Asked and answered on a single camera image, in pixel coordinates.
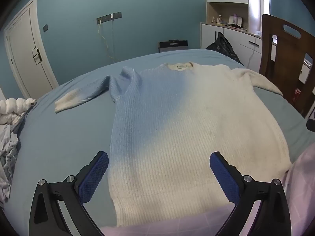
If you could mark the black box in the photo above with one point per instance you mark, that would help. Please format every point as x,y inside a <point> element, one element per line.
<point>173,46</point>

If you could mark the bed with blue sheet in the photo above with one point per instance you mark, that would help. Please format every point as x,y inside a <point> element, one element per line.
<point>73,132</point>

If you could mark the bright window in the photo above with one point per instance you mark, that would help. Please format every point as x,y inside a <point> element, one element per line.
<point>256,5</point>

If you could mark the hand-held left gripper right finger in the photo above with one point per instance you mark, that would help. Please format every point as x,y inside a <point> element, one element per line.
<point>224,177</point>

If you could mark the brown wooden chair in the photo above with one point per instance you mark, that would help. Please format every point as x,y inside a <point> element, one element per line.
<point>273,54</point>

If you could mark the small bottles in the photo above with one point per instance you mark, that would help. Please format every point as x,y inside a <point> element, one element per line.
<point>217,21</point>

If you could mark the black plastic bag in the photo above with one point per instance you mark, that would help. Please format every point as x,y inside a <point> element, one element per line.
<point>224,48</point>

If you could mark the white door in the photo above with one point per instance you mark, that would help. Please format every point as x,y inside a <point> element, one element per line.
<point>27,54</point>

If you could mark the red can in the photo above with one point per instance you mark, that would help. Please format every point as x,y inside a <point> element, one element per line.
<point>296,95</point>

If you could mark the grey light switch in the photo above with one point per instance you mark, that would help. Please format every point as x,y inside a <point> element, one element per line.
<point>45,28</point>

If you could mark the white puffy jacket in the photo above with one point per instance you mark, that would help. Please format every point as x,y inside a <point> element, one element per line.
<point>14,108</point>

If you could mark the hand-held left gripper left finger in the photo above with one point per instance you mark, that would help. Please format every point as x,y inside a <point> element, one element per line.
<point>94,177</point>

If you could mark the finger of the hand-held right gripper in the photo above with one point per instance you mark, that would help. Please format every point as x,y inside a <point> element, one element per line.
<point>311,125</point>

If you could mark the pink checked clothing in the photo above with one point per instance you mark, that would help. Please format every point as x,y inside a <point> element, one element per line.
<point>302,162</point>

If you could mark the white low cabinet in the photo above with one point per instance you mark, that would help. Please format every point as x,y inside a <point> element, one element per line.
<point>236,39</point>

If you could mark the white card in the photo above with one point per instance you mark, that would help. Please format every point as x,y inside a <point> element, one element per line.
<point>235,19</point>

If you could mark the grey wall socket panel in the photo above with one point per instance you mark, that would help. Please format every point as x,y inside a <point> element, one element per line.
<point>105,18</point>

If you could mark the blue and white knit sweater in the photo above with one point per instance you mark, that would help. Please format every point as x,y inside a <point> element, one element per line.
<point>172,127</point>

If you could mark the grey crumpled cloth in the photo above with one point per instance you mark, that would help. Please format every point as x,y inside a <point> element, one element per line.
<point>8,147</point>

